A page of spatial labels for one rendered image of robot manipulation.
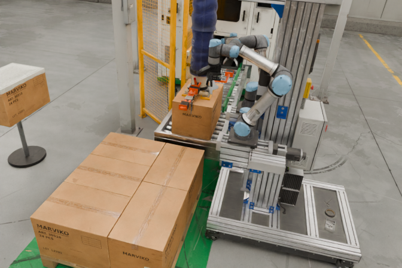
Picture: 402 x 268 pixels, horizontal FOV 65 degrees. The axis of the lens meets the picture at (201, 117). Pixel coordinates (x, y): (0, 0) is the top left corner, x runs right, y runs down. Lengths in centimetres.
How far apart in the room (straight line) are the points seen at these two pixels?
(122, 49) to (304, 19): 224
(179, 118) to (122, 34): 123
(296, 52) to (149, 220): 157
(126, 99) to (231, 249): 218
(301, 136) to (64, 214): 184
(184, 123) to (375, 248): 209
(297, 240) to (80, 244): 169
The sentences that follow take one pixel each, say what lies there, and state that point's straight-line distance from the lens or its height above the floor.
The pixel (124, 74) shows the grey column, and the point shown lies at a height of 86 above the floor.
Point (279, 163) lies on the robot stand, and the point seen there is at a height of 95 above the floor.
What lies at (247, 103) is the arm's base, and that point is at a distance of 282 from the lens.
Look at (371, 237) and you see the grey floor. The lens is 356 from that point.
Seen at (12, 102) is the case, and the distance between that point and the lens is 355.
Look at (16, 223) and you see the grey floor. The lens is 344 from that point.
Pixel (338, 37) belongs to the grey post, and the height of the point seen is 110.
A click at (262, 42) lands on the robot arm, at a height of 158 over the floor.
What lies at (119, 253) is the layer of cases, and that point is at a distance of 245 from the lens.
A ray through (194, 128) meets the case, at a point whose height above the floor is 69.
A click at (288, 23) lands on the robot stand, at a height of 188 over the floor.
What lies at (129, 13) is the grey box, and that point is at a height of 158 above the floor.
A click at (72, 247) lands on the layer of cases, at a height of 33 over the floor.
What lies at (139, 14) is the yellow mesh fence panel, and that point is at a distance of 422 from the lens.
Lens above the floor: 234
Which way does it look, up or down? 29 degrees down
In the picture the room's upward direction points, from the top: 4 degrees clockwise
